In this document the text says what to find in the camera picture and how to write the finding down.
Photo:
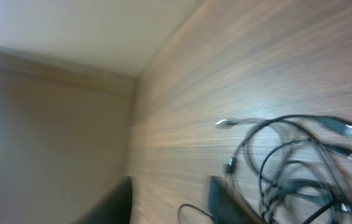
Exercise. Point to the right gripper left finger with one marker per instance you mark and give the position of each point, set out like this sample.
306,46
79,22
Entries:
115,208

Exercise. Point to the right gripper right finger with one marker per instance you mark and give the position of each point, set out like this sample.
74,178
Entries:
228,207

